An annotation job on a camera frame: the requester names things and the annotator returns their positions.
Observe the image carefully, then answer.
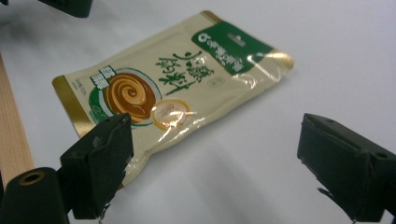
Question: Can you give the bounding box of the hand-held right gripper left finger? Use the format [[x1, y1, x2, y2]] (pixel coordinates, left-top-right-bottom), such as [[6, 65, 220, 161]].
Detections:
[[56, 113, 134, 220]]

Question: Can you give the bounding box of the beige and green sauce pouch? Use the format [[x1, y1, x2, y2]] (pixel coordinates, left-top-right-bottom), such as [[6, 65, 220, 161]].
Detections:
[[51, 9, 296, 189]]

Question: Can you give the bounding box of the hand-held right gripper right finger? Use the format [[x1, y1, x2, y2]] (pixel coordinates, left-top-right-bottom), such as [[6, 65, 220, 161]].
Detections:
[[296, 113, 396, 223]]

